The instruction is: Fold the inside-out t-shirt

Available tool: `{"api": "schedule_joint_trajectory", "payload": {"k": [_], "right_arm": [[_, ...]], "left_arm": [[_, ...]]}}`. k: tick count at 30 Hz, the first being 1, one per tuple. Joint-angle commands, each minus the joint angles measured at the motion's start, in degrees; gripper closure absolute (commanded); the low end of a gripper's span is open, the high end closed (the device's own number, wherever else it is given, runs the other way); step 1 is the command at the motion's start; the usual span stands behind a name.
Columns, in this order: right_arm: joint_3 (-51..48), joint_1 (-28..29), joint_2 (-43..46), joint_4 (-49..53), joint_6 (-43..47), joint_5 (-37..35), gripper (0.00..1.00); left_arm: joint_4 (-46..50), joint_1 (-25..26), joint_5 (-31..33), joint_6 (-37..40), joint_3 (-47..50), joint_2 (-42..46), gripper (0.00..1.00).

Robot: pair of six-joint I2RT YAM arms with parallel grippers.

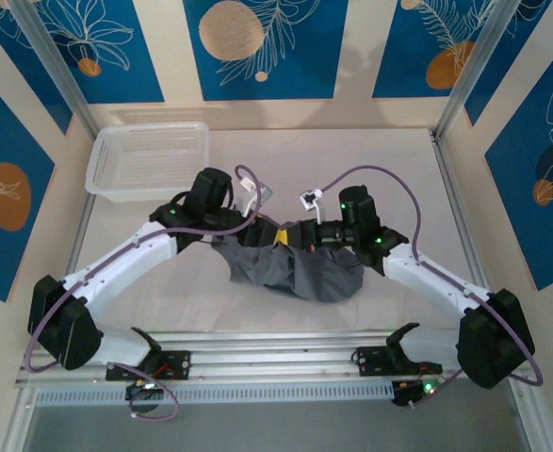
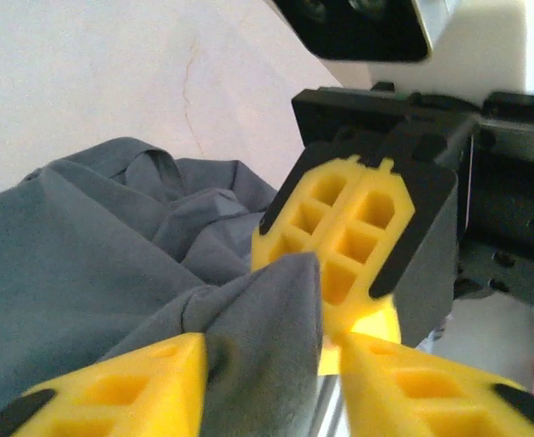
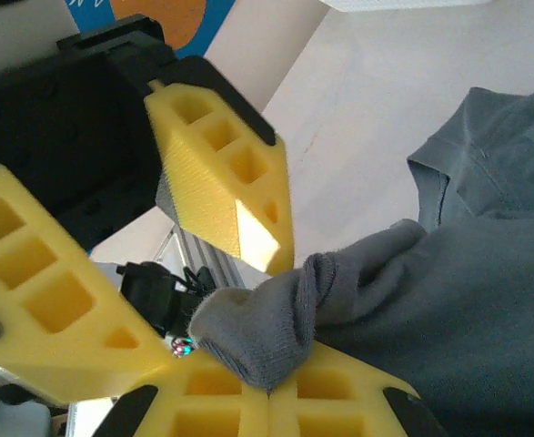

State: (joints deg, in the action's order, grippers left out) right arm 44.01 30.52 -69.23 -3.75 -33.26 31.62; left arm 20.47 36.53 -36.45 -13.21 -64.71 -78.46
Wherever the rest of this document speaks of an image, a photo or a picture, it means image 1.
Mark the grey t-shirt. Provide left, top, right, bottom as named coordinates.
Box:
left=209, top=214, right=366, bottom=305

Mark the white perforated plastic basket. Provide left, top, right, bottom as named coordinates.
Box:
left=85, top=121, right=211, bottom=204

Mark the black controller board green light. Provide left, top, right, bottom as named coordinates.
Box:
left=391, top=379, right=441, bottom=409
left=124, top=379, right=165, bottom=402

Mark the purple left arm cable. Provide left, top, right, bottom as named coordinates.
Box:
left=23, top=164, right=262, bottom=421

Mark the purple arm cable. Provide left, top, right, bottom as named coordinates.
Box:
left=320, top=164, right=545, bottom=409
left=23, top=164, right=262, bottom=421

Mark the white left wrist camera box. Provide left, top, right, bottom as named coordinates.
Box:
left=236, top=176, right=276, bottom=216

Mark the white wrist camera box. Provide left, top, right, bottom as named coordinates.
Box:
left=298, top=187, right=328, bottom=223
left=236, top=176, right=276, bottom=216

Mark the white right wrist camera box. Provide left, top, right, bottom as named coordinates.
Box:
left=298, top=187, right=328, bottom=223

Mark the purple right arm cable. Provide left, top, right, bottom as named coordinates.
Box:
left=320, top=164, right=545, bottom=409

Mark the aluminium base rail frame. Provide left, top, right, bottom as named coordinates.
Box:
left=14, top=329, right=536, bottom=392

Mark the grey slotted cable duct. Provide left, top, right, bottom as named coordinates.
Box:
left=33, top=379, right=396, bottom=407

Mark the aluminium corner post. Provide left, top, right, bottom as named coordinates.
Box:
left=433, top=0, right=527, bottom=141
left=9, top=0, right=99, bottom=137

